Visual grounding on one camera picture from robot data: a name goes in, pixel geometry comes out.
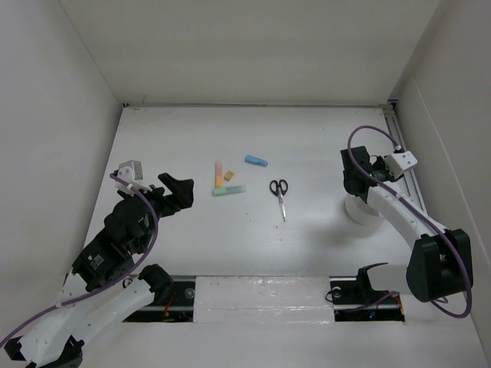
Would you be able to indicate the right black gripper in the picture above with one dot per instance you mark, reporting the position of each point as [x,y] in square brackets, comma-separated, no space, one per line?
[380,163]

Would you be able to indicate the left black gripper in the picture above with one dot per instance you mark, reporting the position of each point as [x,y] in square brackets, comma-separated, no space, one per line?
[182,190]

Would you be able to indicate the green highlighter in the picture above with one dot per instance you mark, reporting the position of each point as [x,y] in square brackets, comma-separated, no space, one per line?
[229,190]

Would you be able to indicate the orange pink highlighter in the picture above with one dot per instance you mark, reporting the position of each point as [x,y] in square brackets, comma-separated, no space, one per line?
[218,175]

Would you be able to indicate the black handled scissors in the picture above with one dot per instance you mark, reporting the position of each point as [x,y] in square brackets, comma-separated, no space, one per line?
[279,188]

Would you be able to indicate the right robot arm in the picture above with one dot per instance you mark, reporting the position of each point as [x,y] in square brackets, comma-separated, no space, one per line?
[440,262]

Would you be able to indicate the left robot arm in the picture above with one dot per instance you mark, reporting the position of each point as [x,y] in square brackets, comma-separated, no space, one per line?
[57,336]

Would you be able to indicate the white round divided container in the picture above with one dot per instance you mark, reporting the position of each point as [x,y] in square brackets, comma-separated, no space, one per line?
[360,212]

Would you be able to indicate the small yellow sharpener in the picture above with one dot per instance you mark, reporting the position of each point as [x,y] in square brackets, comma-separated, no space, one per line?
[228,176]

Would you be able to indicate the blue capped marker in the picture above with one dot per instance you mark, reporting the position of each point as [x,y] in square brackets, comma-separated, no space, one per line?
[255,161]

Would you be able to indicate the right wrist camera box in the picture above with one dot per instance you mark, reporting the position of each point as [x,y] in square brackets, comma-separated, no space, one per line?
[398,163]

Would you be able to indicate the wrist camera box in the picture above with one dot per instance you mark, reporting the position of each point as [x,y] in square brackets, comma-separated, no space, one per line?
[398,163]
[131,172]

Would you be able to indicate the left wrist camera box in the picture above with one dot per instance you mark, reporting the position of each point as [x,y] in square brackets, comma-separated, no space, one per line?
[131,172]

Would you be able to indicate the metal rail right side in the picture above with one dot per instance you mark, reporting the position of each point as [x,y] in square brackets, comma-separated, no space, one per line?
[409,182]

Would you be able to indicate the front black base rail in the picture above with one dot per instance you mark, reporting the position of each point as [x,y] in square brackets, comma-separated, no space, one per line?
[347,305]

